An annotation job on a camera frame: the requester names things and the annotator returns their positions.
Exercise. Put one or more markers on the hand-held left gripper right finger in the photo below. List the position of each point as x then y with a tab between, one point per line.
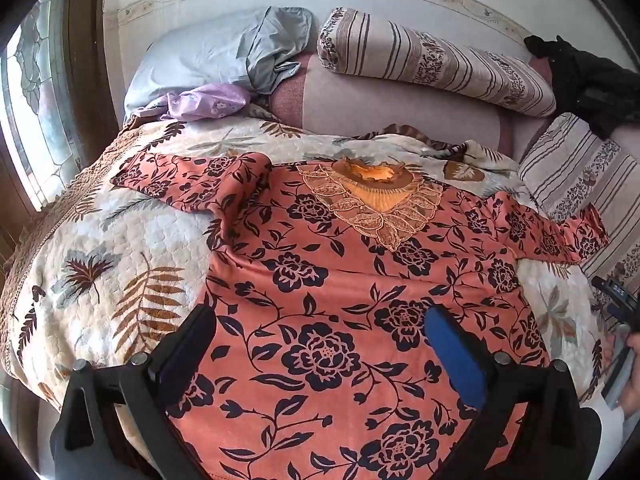
452	355

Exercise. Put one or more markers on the striped floral cushion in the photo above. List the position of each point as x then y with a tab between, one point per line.
575	170

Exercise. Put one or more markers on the cream leaf-print blanket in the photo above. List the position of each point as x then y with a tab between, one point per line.
125	240

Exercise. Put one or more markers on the long striped bolster pillow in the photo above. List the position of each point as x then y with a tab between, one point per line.
430	60

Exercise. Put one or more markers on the white cloth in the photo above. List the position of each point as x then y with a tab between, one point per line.
607	440

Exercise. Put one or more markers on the pink upholstered backrest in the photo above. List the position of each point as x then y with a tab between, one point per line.
390	110

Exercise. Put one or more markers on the light blue pillow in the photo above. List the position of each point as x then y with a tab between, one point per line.
195	55

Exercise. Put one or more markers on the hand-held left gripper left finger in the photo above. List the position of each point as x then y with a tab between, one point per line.
192	330

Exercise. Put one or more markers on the orange floral shirt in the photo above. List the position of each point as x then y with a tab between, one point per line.
325	280

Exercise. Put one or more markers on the purple printed cloth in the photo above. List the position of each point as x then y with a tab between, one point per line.
210	100

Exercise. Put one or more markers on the person's right hand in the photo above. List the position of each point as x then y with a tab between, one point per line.
634	347

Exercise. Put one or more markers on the black garment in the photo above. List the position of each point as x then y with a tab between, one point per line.
585	80

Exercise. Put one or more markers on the stained glass window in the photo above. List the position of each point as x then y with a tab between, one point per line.
35	110

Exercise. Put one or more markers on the grey crumpled cloth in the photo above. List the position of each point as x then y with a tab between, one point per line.
280	45

